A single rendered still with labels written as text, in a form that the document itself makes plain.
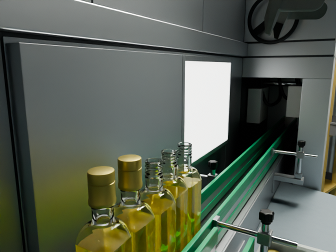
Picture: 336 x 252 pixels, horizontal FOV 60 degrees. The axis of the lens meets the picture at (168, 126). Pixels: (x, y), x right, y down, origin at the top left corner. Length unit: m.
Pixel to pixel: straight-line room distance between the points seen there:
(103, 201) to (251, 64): 1.17
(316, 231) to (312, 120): 0.49
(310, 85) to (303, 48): 0.16
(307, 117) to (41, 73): 1.17
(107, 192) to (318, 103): 1.16
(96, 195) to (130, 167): 0.06
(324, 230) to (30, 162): 0.96
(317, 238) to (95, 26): 0.91
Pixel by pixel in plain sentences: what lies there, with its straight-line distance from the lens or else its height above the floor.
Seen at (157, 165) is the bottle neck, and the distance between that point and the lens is 0.46.
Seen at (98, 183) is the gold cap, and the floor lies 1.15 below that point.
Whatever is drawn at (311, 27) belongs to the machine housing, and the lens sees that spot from 1.41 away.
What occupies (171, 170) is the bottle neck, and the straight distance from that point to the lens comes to 0.52.
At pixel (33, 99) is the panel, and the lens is 0.45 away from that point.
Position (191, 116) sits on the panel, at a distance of 0.87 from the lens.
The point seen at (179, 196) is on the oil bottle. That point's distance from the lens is 0.53.
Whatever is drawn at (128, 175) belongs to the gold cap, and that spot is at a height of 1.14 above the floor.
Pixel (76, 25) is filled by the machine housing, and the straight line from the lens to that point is 0.52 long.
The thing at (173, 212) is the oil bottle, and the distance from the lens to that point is 0.50.
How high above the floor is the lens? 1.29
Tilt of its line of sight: 12 degrees down
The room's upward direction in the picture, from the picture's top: straight up
